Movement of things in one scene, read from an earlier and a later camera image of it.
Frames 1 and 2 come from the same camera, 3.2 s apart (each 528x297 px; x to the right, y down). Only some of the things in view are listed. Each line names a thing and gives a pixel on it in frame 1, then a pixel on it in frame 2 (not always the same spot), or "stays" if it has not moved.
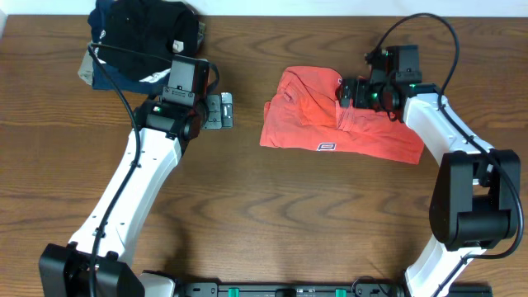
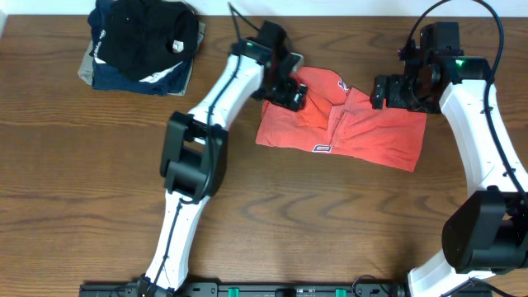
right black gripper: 346,92 → 382,91
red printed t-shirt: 304,113 stays
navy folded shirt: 101,77 stays
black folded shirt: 157,28 stays
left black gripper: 219,110 → 291,93
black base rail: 322,289 stays
